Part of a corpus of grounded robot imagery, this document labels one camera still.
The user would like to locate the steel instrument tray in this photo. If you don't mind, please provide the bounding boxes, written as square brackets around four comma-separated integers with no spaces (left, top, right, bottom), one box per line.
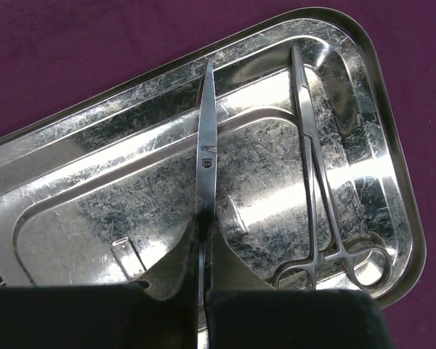
[0,7,427,307]

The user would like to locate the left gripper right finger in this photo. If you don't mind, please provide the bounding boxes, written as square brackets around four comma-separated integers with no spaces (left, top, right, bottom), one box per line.
[205,222,394,348]

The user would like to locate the purple cloth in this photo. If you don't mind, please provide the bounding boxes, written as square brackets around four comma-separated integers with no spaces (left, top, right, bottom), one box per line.
[0,1,436,348]

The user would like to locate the steel scissors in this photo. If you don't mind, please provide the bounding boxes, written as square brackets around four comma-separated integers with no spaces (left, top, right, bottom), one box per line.
[195,61,218,348]

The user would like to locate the steel clamp in tray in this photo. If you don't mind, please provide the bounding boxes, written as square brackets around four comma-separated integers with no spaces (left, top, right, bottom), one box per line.
[272,44,392,292]

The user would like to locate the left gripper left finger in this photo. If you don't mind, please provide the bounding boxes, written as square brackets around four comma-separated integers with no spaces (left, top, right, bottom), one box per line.
[0,219,203,348]

